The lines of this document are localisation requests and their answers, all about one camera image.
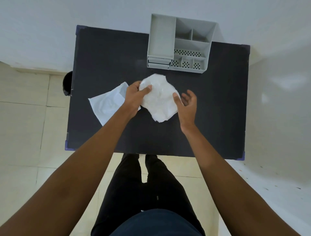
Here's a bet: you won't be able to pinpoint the person's right hand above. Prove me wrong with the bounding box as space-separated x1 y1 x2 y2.
173 89 198 133

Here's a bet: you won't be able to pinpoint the person's right forearm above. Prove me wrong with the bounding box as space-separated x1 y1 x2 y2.
180 124 302 236

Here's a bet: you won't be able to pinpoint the dark blue shirt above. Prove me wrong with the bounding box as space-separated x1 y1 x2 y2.
109 209 203 236

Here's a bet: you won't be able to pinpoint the person's left forearm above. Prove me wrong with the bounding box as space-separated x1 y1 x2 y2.
0 107 140 236

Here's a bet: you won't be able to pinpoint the black waste bin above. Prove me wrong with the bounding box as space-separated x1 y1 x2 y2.
63 71 73 97

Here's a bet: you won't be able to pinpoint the grey plastic desk organizer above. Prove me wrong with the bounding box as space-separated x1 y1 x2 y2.
147 13 217 74

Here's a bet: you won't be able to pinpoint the black trousers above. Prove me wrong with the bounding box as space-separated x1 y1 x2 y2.
91 153 206 236

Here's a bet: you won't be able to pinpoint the person's left hand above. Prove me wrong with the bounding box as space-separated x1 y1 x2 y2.
123 80 153 117

